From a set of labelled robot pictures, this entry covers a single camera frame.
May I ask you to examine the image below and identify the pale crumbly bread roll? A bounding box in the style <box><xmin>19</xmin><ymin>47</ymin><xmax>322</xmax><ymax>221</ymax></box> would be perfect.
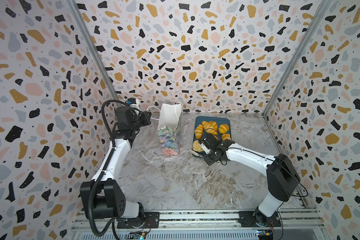
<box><xmin>193</xmin><ymin>140</ymin><xmax>204</xmax><ymax>153</ymax></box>

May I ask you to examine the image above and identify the white floral paper bag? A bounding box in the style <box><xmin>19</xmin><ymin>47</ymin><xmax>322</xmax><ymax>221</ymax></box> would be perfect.
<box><xmin>147</xmin><ymin>102</ymin><xmax>183</xmax><ymax>156</ymax></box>

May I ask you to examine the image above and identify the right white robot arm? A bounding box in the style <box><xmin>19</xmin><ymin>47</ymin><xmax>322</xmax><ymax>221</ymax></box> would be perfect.
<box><xmin>193</xmin><ymin>133</ymin><xmax>301</xmax><ymax>219</ymax></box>

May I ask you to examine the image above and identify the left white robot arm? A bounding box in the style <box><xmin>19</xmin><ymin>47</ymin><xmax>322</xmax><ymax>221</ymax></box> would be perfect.
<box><xmin>80</xmin><ymin>104</ymin><xmax>152</xmax><ymax>221</ymax></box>

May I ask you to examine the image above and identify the braided twist bread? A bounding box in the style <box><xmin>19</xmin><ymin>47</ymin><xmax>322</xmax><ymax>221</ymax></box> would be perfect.
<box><xmin>222</xmin><ymin>134</ymin><xmax>232</xmax><ymax>141</ymax></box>

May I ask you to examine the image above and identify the small striped croissant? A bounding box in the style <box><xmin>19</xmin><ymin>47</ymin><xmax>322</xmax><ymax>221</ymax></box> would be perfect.
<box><xmin>194</xmin><ymin>124</ymin><xmax>204</xmax><ymax>140</ymax></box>

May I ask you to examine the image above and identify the shell shaped striped bun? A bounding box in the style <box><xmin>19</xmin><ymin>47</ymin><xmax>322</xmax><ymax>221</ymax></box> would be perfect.
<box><xmin>218</xmin><ymin>124</ymin><xmax>230</xmax><ymax>135</ymax></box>

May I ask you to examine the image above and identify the large striped croissant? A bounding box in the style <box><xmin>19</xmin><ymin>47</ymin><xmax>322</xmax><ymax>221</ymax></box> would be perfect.
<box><xmin>202</xmin><ymin>121</ymin><xmax>218</xmax><ymax>136</ymax></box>

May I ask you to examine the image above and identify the teal plastic tray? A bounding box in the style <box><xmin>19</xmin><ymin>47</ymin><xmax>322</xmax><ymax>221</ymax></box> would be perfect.
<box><xmin>194</xmin><ymin>117</ymin><xmax>232</xmax><ymax>141</ymax></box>

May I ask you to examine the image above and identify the round striped bun behind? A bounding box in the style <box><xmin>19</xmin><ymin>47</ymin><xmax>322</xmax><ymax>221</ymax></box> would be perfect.
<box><xmin>209</xmin><ymin>121</ymin><xmax>218</xmax><ymax>129</ymax></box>

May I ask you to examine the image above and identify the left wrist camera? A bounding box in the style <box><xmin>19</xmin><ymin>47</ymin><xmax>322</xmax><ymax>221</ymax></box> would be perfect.
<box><xmin>127</xmin><ymin>98</ymin><xmax>140</xmax><ymax>109</ymax></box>

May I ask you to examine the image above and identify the black corrugated cable conduit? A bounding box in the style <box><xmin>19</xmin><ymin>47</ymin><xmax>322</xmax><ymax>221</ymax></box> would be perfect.
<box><xmin>87</xmin><ymin>99</ymin><xmax>130</xmax><ymax>238</ymax></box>

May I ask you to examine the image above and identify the left aluminium corner post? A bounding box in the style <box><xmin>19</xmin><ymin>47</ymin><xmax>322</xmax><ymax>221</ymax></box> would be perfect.
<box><xmin>65</xmin><ymin>0</ymin><xmax>119</xmax><ymax>100</ymax></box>

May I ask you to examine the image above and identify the aluminium corner post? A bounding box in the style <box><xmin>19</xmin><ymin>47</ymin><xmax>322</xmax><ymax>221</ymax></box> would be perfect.
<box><xmin>262</xmin><ymin>0</ymin><xmax>332</xmax><ymax>119</ymax></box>
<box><xmin>65</xmin><ymin>0</ymin><xmax>119</xmax><ymax>100</ymax></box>

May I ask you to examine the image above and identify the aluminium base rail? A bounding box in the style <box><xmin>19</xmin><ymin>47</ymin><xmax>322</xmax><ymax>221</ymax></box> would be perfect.
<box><xmin>70</xmin><ymin>208</ymin><xmax>328</xmax><ymax>240</ymax></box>

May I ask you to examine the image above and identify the right aluminium corner post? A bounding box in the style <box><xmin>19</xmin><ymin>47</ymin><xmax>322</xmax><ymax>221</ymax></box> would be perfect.
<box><xmin>262</xmin><ymin>0</ymin><xmax>332</xmax><ymax>119</ymax></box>

